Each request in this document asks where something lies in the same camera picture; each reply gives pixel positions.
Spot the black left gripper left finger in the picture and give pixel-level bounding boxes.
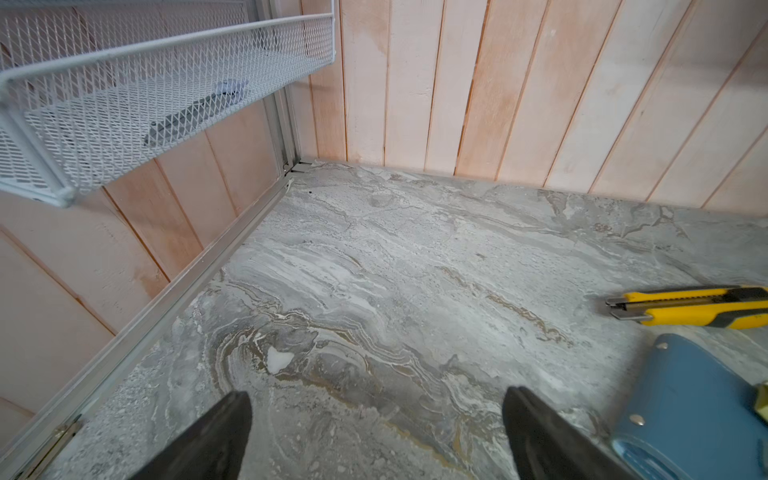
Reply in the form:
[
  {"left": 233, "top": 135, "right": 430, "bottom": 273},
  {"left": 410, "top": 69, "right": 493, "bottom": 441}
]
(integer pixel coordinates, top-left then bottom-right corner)
[{"left": 132, "top": 391, "right": 252, "bottom": 480}]

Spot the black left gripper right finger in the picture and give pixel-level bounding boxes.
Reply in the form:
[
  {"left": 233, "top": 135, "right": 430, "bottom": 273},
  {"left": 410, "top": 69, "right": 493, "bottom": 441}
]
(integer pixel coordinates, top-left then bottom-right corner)
[{"left": 502, "top": 386, "right": 633, "bottom": 480}]

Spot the yellow black utility knife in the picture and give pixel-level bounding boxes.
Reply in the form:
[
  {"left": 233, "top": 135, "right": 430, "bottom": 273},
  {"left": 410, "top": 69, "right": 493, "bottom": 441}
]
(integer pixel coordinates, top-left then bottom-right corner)
[{"left": 606, "top": 285, "right": 767, "bottom": 330}]

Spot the white wire mesh shelf rack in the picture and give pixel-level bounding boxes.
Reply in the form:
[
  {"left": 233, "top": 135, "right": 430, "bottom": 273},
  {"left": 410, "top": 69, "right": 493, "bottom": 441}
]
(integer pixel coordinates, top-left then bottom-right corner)
[{"left": 1, "top": 1, "right": 336, "bottom": 208}]

